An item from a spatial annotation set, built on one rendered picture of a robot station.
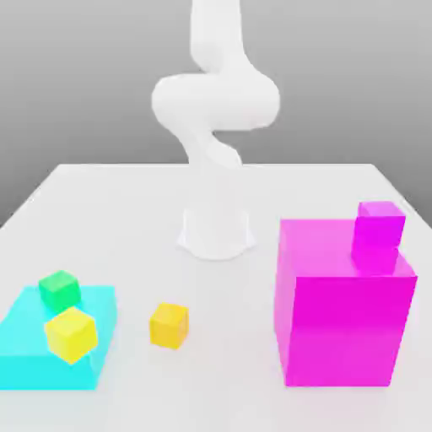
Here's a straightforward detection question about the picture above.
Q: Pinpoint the small yellow cube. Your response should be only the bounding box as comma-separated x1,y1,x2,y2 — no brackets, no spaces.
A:
44,305,100,365

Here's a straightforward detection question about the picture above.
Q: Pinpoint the small magenta cube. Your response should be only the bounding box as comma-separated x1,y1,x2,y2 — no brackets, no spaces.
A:
350,201,407,275

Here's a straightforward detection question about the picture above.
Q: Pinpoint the large cyan box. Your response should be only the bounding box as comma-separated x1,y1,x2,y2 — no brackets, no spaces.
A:
0,285,118,392

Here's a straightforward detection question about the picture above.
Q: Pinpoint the large magenta box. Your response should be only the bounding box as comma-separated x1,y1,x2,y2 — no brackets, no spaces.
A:
273,218,419,388

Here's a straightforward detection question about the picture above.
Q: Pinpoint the small orange cube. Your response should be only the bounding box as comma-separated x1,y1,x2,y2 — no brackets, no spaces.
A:
148,302,190,351

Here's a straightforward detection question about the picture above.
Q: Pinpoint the small green cube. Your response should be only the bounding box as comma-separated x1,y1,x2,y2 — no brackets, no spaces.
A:
37,269,82,314

